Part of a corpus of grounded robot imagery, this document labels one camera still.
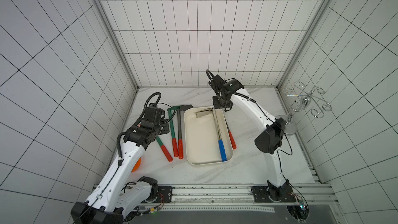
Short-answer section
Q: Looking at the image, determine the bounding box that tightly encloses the grey speckled hoe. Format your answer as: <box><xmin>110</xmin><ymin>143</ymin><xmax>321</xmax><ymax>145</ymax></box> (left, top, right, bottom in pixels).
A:
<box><xmin>226</xmin><ymin>121</ymin><xmax>237</xmax><ymax>149</ymax></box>
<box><xmin>177</xmin><ymin>105</ymin><xmax>193</xmax><ymax>159</ymax></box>

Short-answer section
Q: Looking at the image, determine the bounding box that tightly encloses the chrome cup holder stand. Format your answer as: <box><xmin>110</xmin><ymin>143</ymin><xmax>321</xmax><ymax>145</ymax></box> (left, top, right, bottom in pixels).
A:
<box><xmin>277</xmin><ymin>82</ymin><xmax>332</xmax><ymax>136</ymax></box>

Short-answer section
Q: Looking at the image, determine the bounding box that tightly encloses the orange plastic cup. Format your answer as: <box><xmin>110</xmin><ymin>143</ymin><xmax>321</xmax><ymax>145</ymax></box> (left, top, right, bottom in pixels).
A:
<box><xmin>131</xmin><ymin>158</ymin><xmax>142</xmax><ymax>173</ymax></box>

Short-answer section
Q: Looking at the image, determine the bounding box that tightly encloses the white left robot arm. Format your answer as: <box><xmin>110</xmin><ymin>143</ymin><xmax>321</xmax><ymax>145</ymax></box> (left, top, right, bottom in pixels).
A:
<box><xmin>70</xmin><ymin>92</ymin><xmax>169</xmax><ymax>224</ymax></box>

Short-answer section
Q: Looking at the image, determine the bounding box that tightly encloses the green hoe red handle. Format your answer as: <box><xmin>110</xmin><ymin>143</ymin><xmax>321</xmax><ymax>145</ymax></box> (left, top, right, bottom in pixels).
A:
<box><xmin>156</xmin><ymin>137</ymin><xmax>173</xmax><ymax>162</ymax></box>
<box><xmin>167</xmin><ymin>106</ymin><xmax>180</xmax><ymax>157</ymax></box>

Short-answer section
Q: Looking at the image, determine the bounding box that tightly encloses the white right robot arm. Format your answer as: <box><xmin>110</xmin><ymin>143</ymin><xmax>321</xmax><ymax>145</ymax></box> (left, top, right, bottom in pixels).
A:
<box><xmin>206</xmin><ymin>69</ymin><xmax>291</xmax><ymax>202</ymax></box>

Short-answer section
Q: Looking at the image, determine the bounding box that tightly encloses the green hoe red handle outer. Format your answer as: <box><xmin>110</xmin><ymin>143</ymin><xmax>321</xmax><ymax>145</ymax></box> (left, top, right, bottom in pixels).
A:
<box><xmin>156</xmin><ymin>137</ymin><xmax>173</xmax><ymax>162</ymax></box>

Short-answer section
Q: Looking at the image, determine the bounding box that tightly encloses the green hoe red handle inner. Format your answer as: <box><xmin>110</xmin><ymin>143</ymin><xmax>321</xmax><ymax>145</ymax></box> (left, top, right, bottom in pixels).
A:
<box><xmin>167</xmin><ymin>106</ymin><xmax>180</xmax><ymax>157</ymax></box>

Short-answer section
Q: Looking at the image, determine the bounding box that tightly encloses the cream plastic storage tray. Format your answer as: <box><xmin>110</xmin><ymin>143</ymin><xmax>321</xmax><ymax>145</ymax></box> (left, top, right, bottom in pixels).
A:
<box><xmin>184</xmin><ymin>106</ymin><xmax>234</xmax><ymax>167</ymax></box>

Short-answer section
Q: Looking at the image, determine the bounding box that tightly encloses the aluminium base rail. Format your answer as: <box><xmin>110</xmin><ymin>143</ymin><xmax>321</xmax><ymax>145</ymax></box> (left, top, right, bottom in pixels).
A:
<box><xmin>88</xmin><ymin>183</ymin><xmax>338</xmax><ymax>214</ymax></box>

